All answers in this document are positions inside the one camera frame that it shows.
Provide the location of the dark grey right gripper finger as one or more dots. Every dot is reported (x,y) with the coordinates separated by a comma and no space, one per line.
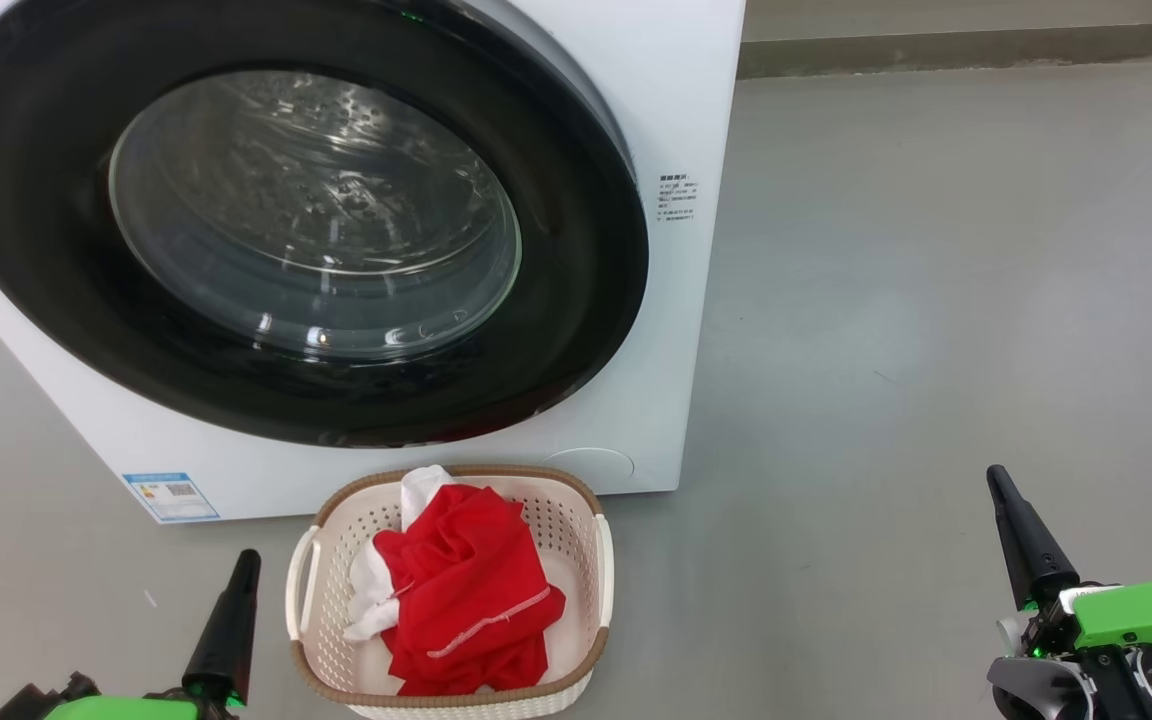
(1031,560)

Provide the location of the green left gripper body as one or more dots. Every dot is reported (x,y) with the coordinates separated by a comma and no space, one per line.
(136,710)

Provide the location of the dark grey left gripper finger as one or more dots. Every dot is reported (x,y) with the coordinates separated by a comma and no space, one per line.
(226,640)

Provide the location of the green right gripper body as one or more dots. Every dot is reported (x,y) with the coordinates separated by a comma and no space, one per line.
(1136,615)

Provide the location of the red and white garment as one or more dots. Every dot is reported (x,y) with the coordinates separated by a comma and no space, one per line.
(466,590)

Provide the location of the black round glass washer door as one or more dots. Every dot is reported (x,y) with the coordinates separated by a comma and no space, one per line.
(36,270)

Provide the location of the cream perforated basket brown rim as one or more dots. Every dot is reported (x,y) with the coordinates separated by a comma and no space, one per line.
(576,540)

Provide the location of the white front-load washing machine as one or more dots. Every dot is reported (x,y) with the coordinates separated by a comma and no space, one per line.
(676,380)

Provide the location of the stainless steel washing machine drum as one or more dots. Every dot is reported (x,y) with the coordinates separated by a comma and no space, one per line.
(336,150)

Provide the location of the blue energy label sticker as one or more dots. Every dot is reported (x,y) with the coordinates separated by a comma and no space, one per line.
(171,497)

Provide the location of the round white filter cover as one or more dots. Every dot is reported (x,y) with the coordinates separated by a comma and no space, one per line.
(601,468)

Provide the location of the small printed text label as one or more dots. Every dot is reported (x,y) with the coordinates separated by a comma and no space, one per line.
(678,198)

